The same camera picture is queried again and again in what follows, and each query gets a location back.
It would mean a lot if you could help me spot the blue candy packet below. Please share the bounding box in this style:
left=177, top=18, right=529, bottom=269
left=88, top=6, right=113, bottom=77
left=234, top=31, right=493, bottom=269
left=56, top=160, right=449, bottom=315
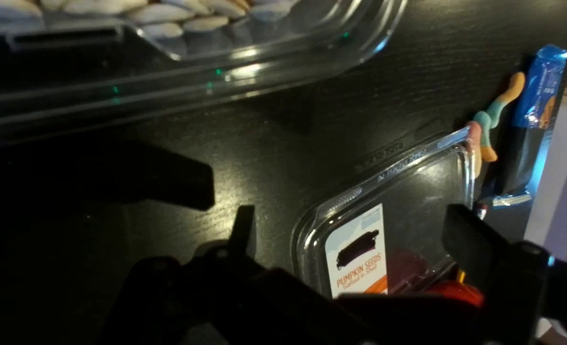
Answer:
left=512, top=43, right=567, bottom=133

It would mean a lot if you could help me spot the transparent bowl with seeds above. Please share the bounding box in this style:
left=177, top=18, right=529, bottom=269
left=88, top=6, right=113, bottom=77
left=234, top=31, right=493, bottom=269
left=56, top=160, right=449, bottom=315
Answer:
left=0, top=0, right=408, bottom=133

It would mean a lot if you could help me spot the gummy worm candy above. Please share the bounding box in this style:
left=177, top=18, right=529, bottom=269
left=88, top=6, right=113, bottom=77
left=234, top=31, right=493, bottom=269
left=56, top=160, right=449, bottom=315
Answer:
left=464, top=121, right=500, bottom=165
left=470, top=70, right=529, bottom=135

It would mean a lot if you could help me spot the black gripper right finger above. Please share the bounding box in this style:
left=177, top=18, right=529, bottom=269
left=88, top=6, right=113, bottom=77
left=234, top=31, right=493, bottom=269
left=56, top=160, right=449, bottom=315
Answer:
left=441, top=202, right=523, bottom=303

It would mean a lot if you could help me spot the transparent lid with label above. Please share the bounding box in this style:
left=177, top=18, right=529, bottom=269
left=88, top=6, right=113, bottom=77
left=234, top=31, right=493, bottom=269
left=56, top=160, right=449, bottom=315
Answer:
left=291, top=125, right=479, bottom=301

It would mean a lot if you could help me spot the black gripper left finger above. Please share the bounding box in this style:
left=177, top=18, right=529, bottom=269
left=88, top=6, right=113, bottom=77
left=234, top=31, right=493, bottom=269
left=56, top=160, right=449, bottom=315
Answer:
left=226, top=204, right=259, bottom=259

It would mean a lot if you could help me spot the red bowl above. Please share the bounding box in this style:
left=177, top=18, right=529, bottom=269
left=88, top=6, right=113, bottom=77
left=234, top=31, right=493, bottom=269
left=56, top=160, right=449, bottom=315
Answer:
left=424, top=277, right=487, bottom=311

